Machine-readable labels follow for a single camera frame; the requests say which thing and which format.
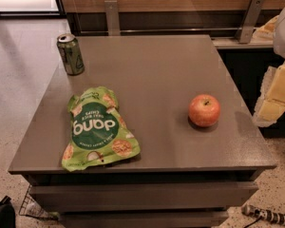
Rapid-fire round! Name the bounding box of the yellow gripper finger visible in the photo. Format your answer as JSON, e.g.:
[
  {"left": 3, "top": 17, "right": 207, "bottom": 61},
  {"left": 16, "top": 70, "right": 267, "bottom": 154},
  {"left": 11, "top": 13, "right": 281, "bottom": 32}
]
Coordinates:
[
  {"left": 253, "top": 16, "right": 278, "bottom": 40},
  {"left": 253, "top": 63, "right": 285, "bottom": 127}
]

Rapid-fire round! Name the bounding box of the red apple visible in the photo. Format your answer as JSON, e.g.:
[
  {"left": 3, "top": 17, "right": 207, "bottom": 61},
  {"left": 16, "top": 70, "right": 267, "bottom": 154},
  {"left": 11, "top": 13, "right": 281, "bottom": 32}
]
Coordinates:
[{"left": 188, "top": 94, "right": 220, "bottom": 127}]

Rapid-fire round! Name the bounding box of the green soda can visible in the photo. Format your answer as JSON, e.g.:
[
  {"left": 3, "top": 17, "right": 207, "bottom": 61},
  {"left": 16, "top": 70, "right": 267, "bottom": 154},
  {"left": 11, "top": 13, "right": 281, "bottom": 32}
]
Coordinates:
[{"left": 56, "top": 33, "right": 85, "bottom": 76}]

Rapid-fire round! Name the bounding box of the grey drawer cabinet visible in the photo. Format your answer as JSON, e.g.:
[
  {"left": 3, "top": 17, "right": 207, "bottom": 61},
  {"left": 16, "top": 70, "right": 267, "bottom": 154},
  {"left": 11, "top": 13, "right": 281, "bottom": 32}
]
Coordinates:
[{"left": 9, "top": 35, "right": 275, "bottom": 228}]

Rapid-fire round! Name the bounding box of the green dang chips bag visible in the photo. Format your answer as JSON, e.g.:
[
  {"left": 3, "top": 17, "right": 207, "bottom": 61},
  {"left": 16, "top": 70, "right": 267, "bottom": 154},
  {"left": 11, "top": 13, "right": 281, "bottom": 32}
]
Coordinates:
[{"left": 62, "top": 86, "right": 141, "bottom": 172}]

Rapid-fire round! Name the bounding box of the black bag on floor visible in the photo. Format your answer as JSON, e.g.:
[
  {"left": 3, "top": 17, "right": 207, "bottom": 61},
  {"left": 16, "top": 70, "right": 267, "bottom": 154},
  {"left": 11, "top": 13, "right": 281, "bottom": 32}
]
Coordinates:
[{"left": 0, "top": 196, "right": 16, "bottom": 228}]

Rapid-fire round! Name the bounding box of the right metal wall bracket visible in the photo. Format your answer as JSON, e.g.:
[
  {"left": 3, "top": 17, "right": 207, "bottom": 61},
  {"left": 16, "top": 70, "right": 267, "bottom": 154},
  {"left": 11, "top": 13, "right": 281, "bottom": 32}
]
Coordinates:
[{"left": 236, "top": 0, "right": 265, "bottom": 44}]

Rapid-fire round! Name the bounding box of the metal wall bracket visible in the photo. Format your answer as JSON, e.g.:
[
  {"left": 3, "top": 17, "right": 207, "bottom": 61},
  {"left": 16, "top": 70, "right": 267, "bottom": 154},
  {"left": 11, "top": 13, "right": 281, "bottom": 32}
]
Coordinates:
[
  {"left": 236, "top": 0, "right": 265, "bottom": 44},
  {"left": 104, "top": 0, "right": 121, "bottom": 36}
]

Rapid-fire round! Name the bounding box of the horizontal metal rail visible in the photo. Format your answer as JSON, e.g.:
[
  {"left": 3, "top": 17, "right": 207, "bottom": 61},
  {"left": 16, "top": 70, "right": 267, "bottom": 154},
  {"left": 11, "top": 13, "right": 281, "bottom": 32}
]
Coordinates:
[{"left": 73, "top": 28, "right": 238, "bottom": 37}]

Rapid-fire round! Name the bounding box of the black white striped handle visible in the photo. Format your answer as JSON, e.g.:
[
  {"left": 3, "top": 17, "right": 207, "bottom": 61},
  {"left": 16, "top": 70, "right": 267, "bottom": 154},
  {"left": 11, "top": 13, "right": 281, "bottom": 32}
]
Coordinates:
[{"left": 241, "top": 204, "right": 285, "bottom": 226}]

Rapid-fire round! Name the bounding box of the left metal wall bracket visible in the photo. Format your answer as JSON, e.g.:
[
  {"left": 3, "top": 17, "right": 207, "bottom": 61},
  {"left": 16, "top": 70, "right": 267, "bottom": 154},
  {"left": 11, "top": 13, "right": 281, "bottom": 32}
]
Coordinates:
[{"left": 104, "top": 0, "right": 121, "bottom": 36}]

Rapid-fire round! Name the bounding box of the wire basket on floor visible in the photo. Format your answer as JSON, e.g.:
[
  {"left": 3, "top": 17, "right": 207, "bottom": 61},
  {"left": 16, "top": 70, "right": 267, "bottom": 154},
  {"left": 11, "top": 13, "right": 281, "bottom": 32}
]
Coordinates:
[{"left": 18, "top": 186, "right": 59, "bottom": 220}]

